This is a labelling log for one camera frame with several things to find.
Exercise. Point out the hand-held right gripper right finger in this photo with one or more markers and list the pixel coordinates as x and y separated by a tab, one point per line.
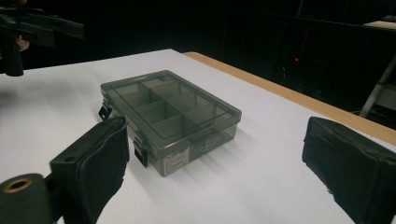
351	161

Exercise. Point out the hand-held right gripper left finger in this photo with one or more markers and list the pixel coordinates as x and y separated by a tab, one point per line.
93	168

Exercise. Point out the grey translucent plastic organizer box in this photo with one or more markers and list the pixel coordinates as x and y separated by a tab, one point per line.
174	115

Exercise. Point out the white metal stand leg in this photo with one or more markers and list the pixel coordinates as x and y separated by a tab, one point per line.
375	90

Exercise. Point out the white shelf board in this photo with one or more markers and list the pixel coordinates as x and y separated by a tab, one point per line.
381	24

